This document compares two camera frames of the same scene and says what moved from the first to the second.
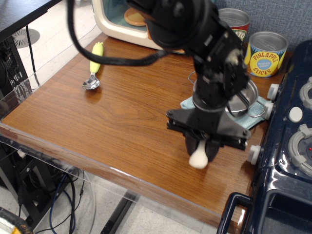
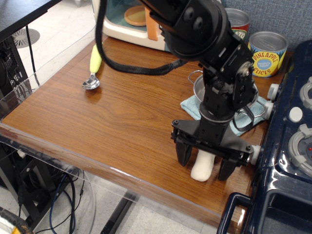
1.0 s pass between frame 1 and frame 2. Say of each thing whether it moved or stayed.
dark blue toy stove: stayed
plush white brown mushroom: moved
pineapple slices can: stayed
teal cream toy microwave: stayed
